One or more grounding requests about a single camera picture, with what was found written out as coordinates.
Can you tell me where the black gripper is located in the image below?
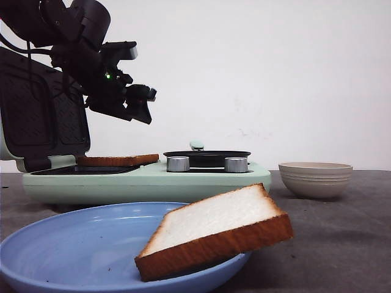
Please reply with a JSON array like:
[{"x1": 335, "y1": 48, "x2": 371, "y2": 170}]
[{"x1": 51, "y1": 42, "x2": 157, "y2": 125}]

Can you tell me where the toast slice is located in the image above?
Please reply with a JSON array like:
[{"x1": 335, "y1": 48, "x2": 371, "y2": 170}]
[
  {"x1": 134, "y1": 183, "x2": 293, "y2": 281},
  {"x1": 76, "y1": 154, "x2": 159, "y2": 167}
]

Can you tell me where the breakfast maker hinged lid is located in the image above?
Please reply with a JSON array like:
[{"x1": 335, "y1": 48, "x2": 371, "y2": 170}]
[{"x1": 1, "y1": 48, "x2": 90, "y2": 173}]

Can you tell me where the beige ribbed bowl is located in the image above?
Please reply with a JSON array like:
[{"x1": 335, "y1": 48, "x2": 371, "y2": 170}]
[{"x1": 279, "y1": 162, "x2": 353, "y2": 198}]

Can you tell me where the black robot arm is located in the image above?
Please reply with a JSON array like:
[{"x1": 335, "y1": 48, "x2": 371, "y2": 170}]
[{"x1": 1, "y1": 1, "x2": 156, "y2": 124}]

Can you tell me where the mint green breakfast maker base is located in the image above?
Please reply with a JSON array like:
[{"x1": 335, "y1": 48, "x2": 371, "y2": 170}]
[{"x1": 23, "y1": 161, "x2": 271, "y2": 205}]

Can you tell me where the left silver control knob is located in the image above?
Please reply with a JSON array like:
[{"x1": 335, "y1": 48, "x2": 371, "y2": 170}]
[{"x1": 166, "y1": 156, "x2": 190, "y2": 172}]

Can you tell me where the silver control knob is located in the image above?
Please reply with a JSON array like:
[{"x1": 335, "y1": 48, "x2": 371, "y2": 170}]
[
  {"x1": 224, "y1": 157, "x2": 248, "y2": 173},
  {"x1": 166, "y1": 156, "x2": 190, "y2": 172}
]

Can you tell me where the black frying pan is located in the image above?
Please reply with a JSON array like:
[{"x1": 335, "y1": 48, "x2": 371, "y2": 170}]
[{"x1": 163, "y1": 145, "x2": 251, "y2": 168}]

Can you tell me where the right silver control knob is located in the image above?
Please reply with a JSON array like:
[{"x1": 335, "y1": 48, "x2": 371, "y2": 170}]
[{"x1": 224, "y1": 157, "x2": 248, "y2": 173}]

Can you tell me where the blue round plate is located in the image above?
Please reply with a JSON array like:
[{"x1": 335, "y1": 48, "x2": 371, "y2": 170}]
[{"x1": 1, "y1": 202, "x2": 249, "y2": 292}]

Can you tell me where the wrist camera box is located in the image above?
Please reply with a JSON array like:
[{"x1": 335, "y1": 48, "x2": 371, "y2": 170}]
[{"x1": 100, "y1": 41, "x2": 138, "y2": 61}]

